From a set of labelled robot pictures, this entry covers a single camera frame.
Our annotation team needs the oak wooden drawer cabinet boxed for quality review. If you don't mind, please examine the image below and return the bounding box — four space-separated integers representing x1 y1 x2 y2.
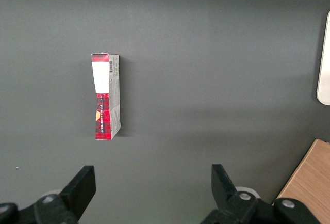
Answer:
272 138 330 224

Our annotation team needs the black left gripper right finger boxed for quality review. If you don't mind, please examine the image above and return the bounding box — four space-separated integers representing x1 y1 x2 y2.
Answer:
200 164 321 224

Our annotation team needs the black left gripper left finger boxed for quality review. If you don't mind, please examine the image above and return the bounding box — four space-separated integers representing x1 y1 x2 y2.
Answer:
0 165 97 224

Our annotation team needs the beige rectangular tray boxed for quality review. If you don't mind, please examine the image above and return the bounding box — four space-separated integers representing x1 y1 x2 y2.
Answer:
316 11 330 106

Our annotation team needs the red plaid carton box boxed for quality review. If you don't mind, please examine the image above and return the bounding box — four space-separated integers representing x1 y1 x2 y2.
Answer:
91 52 122 141

